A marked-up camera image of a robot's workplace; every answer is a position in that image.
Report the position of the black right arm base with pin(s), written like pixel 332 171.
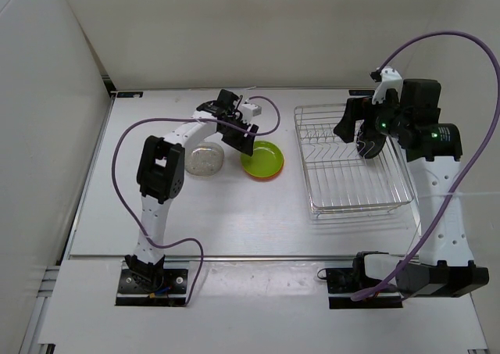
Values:
pixel 342 283

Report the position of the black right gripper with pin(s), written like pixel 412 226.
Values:
pixel 354 112

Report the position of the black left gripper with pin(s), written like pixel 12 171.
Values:
pixel 241 143

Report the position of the metal wire dish rack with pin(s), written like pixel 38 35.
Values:
pixel 338 179

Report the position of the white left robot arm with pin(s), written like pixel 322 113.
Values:
pixel 160 174

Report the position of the smoky grey glass plate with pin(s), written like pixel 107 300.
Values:
pixel 205 159

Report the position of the aluminium frame rail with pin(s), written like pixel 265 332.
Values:
pixel 30 344

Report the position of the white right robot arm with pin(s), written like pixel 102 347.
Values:
pixel 442 265

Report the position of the lime green plastic plate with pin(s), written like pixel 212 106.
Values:
pixel 267 158

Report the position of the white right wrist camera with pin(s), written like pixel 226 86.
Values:
pixel 387 78

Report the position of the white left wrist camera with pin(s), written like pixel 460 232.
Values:
pixel 249 111

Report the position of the orange plastic plate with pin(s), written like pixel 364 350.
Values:
pixel 268 178

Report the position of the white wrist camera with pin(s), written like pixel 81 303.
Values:
pixel 387 78
pixel 249 111

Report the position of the black plastic plate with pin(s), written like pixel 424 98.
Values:
pixel 369 143

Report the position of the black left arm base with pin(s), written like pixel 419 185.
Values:
pixel 171 290

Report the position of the dark blue table label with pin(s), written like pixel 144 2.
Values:
pixel 130 94

